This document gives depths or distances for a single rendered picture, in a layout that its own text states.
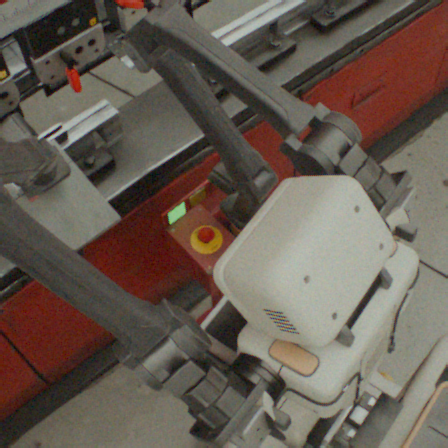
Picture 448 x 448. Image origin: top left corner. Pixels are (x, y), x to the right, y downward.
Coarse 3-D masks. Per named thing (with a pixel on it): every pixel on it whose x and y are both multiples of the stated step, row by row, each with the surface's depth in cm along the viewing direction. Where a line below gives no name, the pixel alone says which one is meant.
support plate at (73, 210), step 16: (80, 176) 137; (16, 192) 135; (48, 192) 135; (64, 192) 135; (80, 192) 135; (96, 192) 135; (32, 208) 133; (48, 208) 133; (64, 208) 133; (80, 208) 133; (96, 208) 133; (112, 208) 133; (48, 224) 131; (64, 224) 131; (80, 224) 131; (96, 224) 131; (112, 224) 131; (64, 240) 129; (80, 240) 129
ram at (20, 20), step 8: (0, 0) 105; (8, 0) 106; (48, 0) 112; (56, 0) 113; (64, 0) 114; (32, 8) 111; (40, 8) 112; (48, 8) 113; (16, 16) 110; (24, 16) 111; (32, 16) 112; (0, 24) 109; (8, 24) 110; (16, 24) 111; (24, 24) 112; (0, 32) 110; (8, 32) 111
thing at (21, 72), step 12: (192, 0) 179; (12, 36) 161; (120, 36) 170; (12, 48) 159; (12, 60) 157; (12, 72) 155; (24, 72) 157; (24, 84) 159; (36, 84) 162; (24, 96) 162
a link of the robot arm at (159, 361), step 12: (168, 336) 89; (156, 348) 89; (168, 348) 89; (180, 348) 89; (144, 360) 89; (156, 360) 89; (168, 360) 89; (180, 360) 90; (192, 360) 90; (156, 372) 90; (168, 372) 90; (180, 372) 89; (192, 372) 89; (204, 372) 90; (168, 384) 89; (180, 384) 89; (192, 384) 90; (180, 396) 90
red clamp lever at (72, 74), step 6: (60, 54) 121; (66, 54) 121; (66, 60) 120; (72, 60) 120; (72, 66) 121; (66, 72) 124; (72, 72) 123; (72, 78) 124; (78, 78) 125; (72, 84) 126; (78, 84) 126; (78, 90) 127
